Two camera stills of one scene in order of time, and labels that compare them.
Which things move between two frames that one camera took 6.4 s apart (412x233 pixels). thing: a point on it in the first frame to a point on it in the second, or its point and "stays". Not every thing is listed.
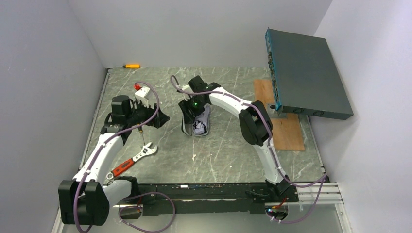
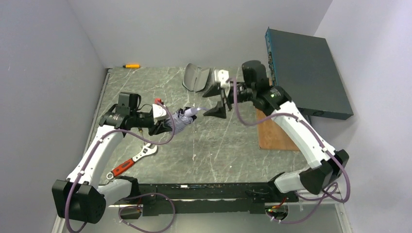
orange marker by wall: (131, 66) stays
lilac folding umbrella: (199, 127) to (184, 117)
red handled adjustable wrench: (145, 151) stays
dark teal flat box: (304, 78) stays
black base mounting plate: (205, 198) stays
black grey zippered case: (200, 125) to (195, 77)
